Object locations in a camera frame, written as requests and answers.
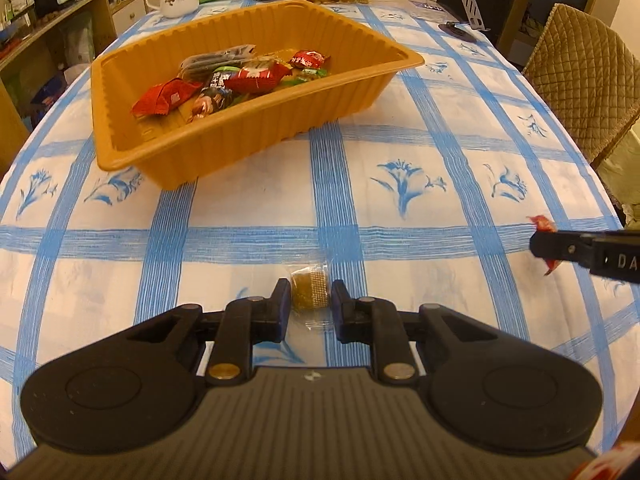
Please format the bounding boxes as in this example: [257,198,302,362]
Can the blue bag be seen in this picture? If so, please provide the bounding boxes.
[30,80,68,111]

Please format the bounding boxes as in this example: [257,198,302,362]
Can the red white patterned clothing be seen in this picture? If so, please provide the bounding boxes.
[570,440,640,480]

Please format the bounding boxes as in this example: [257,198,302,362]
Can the orange plastic tray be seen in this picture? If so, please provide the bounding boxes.
[90,0,426,190]

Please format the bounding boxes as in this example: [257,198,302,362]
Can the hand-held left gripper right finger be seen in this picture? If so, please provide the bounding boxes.
[331,280,501,386]

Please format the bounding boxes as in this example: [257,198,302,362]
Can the chair with quilted beige cover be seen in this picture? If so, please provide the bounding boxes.
[522,2,640,163]

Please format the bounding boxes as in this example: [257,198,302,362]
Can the dark clear snack packets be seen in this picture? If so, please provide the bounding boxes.
[179,45,258,83]

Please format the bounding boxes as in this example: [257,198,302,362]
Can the puffed red snack packet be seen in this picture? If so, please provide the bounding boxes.
[225,57,293,95]

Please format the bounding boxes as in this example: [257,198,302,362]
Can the small blue white card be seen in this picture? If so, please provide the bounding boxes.
[407,0,448,20]

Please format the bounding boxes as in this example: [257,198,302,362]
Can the long red candy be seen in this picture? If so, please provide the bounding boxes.
[527,214,566,278]

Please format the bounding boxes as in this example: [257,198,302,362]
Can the blue checked tablecloth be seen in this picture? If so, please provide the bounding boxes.
[0,0,631,466]

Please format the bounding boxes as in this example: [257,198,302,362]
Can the wooden shelf unit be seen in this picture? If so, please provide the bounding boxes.
[0,0,148,161]

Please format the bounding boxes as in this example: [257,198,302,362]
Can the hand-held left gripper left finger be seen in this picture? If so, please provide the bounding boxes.
[125,279,293,387]

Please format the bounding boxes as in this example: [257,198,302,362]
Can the long black snack packet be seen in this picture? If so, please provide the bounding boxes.
[190,70,246,122]

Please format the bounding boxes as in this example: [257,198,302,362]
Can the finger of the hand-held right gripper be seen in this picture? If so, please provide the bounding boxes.
[530,230,602,267]

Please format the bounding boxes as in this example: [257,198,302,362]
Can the black round pad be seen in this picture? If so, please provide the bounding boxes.
[438,21,478,43]

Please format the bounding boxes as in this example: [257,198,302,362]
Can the brown candy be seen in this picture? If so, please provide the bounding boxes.
[285,259,335,332]

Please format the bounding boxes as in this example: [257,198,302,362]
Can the silver phone stand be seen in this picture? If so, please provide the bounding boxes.
[460,0,492,32]

